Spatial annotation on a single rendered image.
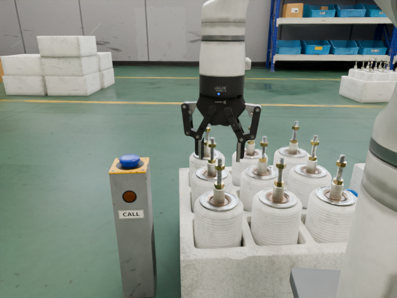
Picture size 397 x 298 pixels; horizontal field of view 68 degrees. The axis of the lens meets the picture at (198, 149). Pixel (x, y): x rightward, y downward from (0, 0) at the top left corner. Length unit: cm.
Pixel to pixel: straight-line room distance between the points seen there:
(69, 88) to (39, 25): 359
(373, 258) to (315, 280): 12
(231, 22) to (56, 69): 279
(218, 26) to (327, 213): 39
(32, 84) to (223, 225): 293
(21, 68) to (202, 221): 297
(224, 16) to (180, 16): 530
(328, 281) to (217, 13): 38
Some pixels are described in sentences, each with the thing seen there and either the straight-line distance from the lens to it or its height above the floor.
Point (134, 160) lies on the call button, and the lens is 58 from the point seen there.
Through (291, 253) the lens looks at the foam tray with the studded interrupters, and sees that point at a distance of 60.
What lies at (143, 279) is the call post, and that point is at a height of 5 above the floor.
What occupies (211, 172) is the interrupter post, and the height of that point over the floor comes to 26.
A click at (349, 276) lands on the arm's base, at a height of 36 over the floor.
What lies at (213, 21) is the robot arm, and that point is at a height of 57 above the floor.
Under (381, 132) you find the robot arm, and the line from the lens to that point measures 24.
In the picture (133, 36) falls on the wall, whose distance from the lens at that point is 593.
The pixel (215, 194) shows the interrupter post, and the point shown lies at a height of 27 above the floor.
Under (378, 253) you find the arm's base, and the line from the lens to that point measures 27.
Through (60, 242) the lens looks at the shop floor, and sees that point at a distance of 97.
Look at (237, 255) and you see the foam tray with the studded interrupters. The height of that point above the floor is 18.
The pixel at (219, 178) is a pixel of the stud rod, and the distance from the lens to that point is 56.
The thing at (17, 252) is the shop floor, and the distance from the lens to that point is 99.
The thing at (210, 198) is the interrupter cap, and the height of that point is 25.
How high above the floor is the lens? 55
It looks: 21 degrees down
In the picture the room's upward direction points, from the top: straight up
